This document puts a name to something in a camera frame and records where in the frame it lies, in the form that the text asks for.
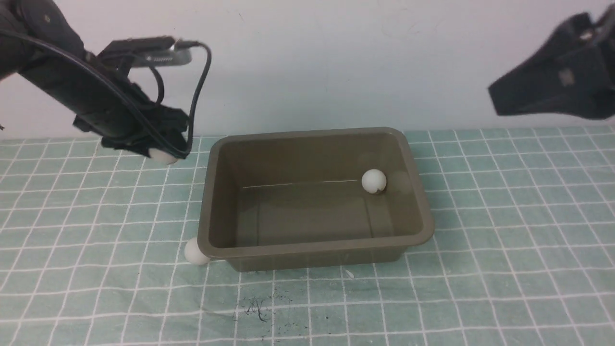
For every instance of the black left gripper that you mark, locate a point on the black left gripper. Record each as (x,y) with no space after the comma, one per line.
(127,119)

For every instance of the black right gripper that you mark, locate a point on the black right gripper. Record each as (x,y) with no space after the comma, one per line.
(572,73)

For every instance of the white table-tennis ball with logo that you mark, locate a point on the white table-tennis ball with logo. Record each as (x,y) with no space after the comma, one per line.
(162,157)

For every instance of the scuffed white table-tennis ball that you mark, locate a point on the scuffed white table-tennis ball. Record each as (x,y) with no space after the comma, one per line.
(374,181)

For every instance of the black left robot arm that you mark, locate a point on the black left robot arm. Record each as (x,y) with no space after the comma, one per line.
(38,44)

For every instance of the green checkered tablecloth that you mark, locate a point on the green checkered tablecloth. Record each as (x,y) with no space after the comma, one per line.
(91,252)

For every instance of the olive green plastic bin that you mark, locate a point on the olive green plastic bin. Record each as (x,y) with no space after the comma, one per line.
(294,200)

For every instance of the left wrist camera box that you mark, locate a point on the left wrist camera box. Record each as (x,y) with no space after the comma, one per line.
(140,52)

